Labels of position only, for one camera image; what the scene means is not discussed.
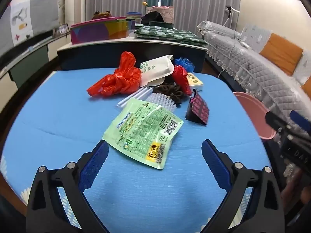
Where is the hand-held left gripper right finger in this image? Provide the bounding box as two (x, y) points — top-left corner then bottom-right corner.
(201, 139), (285, 233)

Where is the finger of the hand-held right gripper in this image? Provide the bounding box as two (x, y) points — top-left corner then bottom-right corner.
(265, 111), (295, 136)
(290, 110), (311, 135)

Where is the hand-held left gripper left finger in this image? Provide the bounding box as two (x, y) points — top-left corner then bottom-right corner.
(25, 139), (110, 233)

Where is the pink bucket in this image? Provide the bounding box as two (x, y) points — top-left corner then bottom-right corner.
(233, 91), (277, 140)

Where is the green snack packet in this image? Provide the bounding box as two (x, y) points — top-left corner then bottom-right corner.
(103, 97), (184, 170)

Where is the dark pink-patterned packet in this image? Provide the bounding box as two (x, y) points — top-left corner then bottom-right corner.
(185, 89), (210, 126)

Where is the white straw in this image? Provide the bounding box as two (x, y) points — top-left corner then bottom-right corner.
(119, 88), (149, 107)
(121, 89), (153, 108)
(116, 88), (144, 106)

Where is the white bubble wrap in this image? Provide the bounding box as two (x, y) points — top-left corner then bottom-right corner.
(145, 93), (176, 113)

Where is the yellow tissue pack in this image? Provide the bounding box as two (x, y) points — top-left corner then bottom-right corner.
(186, 72), (204, 90)

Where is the brown scrunchie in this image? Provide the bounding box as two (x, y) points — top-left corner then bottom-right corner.
(153, 82), (190, 105)

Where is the large red plastic bag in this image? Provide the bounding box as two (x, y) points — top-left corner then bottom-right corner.
(87, 51), (142, 98)

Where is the small red plastic bag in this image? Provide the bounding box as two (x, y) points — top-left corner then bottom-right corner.
(172, 66), (192, 96)

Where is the blue plastic bag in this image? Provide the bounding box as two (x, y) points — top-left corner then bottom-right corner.
(174, 57), (195, 73)

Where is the person's right hand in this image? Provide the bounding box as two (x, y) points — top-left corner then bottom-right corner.
(279, 170), (311, 215)

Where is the orange cushion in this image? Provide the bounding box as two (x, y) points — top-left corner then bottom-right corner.
(259, 33), (304, 76)
(301, 76), (311, 93)

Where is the blue mat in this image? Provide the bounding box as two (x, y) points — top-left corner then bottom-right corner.
(0, 69), (271, 233)

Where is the grey quilted sofa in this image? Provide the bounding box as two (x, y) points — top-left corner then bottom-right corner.
(197, 21), (311, 151)

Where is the coffee table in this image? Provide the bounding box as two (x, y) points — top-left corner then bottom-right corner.
(56, 24), (209, 73)

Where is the television cabinet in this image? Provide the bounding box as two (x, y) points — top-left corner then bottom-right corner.
(0, 29), (71, 90)

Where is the green checked cloth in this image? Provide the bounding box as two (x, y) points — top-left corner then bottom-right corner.
(134, 25), (209, 46)

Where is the colourful box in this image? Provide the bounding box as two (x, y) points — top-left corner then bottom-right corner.
(70, 17), (136, 45)

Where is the dark green tray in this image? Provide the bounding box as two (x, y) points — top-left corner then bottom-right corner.
(149, 21), (173, 28)

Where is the brown teapot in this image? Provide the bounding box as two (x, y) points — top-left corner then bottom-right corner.
(92, 10), (113, 20)

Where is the pink lace basket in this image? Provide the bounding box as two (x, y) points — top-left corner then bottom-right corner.
(146, 5), (175, 25)

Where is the stack of bowls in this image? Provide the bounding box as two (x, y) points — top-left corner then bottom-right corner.
(126, 11), (142, 22)

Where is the grey television cover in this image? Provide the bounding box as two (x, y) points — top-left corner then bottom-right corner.
(0, 0), (60, 51)

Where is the white cable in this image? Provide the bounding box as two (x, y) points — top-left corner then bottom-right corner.
(217, 27), (246, 78)

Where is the camera on stand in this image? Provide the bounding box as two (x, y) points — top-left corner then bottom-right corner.
(226, 5), (241, 27)

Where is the photo frame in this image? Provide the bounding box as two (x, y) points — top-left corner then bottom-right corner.
(55, 24), (70, 36)

